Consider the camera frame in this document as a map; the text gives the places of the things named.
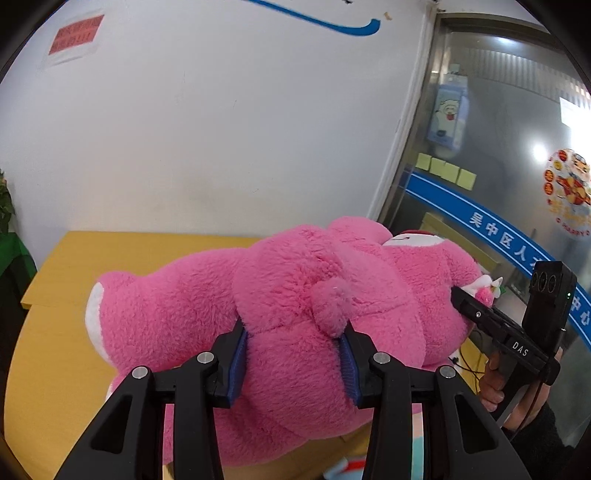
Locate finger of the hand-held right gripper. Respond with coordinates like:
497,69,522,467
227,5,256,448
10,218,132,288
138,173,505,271
450,286,506,332

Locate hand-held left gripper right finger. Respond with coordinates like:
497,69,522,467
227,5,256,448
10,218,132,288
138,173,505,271
338,318,532,480

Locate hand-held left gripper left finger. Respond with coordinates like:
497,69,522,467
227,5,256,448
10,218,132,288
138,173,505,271
54,318,250,480

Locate pink plush bear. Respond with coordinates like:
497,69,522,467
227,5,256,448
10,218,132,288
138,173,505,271
85,217,504,468

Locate green-haired pink teal plush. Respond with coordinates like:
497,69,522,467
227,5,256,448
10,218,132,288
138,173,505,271
412,402,431,480

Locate person's right forearm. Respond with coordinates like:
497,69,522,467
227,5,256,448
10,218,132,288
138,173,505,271
501,401,585,480

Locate person's right hand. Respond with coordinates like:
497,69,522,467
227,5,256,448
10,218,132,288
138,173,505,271
479,355,513,414

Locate blue banner strip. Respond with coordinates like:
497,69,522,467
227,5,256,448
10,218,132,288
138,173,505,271
405,172,591,347

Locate round colourful sticker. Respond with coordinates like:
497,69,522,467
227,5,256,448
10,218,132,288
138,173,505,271
544,148,591,228

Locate cartoon poster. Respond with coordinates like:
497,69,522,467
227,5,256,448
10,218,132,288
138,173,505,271
426,76,469,151

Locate green cloth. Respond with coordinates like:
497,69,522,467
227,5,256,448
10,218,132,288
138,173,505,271
0,232,38,280

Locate large potted plant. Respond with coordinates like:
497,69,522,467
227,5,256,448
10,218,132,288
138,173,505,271
0,170,17,234

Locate black power adapter with cable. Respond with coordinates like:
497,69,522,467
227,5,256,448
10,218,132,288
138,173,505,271
451,353,483,386

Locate glass partition with metal frame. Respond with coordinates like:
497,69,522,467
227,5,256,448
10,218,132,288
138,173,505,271
369,11,591,370

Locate blue wave wall decal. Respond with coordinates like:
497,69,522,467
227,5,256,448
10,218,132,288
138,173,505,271
245,0,382,38

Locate red wall notice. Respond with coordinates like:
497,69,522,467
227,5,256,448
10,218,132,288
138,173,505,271
44,14,106,70

